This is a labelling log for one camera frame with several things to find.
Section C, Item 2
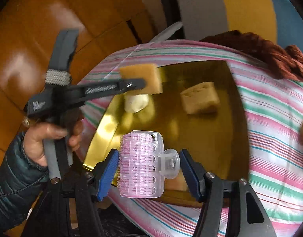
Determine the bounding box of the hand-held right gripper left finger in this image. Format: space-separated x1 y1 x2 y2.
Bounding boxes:
21 149 120 237

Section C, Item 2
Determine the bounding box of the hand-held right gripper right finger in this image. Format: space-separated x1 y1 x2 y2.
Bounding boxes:
179 149 278 237

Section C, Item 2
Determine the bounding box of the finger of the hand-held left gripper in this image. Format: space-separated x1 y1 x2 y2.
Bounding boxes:
80 78 145 97

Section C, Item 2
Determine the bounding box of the pink hair roller clip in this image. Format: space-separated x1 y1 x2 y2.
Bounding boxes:
118 130 181 198

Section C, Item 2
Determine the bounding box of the gold square tray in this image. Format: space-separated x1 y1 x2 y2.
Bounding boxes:
83 60 251 203

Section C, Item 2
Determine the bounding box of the tan sponge block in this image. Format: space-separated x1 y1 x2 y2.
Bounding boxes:
180 81 220 115
119 64 163 95

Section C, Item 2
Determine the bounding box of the person's left forearm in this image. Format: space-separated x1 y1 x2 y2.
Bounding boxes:
0 132 49 233

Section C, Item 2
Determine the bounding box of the person's left hand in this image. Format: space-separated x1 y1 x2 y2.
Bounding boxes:
23 114 84 167

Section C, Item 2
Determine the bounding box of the white crumpled plastic ball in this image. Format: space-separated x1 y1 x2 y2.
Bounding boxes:
123 93 150 114

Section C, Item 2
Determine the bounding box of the striped tablecloth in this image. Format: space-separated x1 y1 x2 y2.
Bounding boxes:
75 39 303 237

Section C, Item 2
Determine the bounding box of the grey yellow blue cushioned chair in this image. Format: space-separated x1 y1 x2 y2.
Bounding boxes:
149 0 303 56

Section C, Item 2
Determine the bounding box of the rust brown cloth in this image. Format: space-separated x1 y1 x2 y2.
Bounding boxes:
200 30 303 83

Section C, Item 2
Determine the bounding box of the thin black cable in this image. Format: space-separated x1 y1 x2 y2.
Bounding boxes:
0 170 50 200

